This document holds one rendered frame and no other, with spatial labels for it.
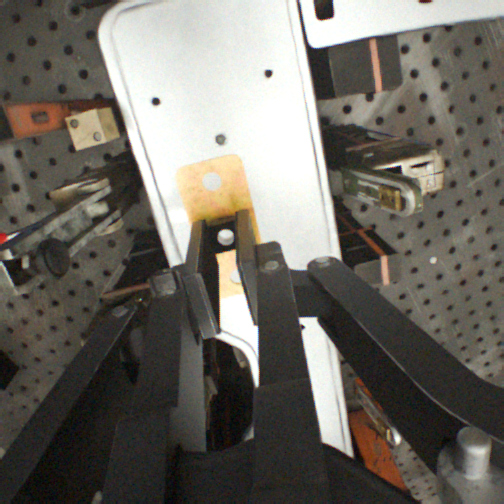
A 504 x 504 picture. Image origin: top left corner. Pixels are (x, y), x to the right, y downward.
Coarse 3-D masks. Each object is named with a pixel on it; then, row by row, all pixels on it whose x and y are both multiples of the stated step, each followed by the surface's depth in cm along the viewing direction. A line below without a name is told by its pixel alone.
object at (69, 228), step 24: (96, 192) 38; (48, 216) 32; (72, 216) 33; (24, 240) 27; (48, 240) 26; (72, 240) 34; (0, 264) 25; (24, 264) 26; (48, 264) 25; (24, 288) 26
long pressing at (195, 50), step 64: (128, 0) 38; (192, 0) 38; (256, 0) 39; (128, 64) 40; (192, 64) 41; (256, 64) 41; (128, 128) 42; (192, 128) 43; (256, 128) 44; (320, 128) 45; (256, 192) 47; (320, 192) 47; (320, 256) 51; (256, 384) 58; (320, 384) 59
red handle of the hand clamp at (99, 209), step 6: (96, 204) 39; (102, 204) 39; (90, 210) 38; (96, 210) 39; (102, 210) 39; (108, 210) 40; (90, 216) 39; (96, 216) 39; (102, 216) 40; (36, 222) 36; (24, 228) 35; (0, 234) 34; (6, 234) 35; (12, 234) 35; (0, 240) 34; (6, 240) 34
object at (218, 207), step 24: (192, 168) 20; (216, 168) 20; (240, 168) 21; (192, 192) 21; (216, 192) 21; (240, 192) 21; (192, 216) 21; (216, 216) 22; (216, 240) 21; (240, 288) 23
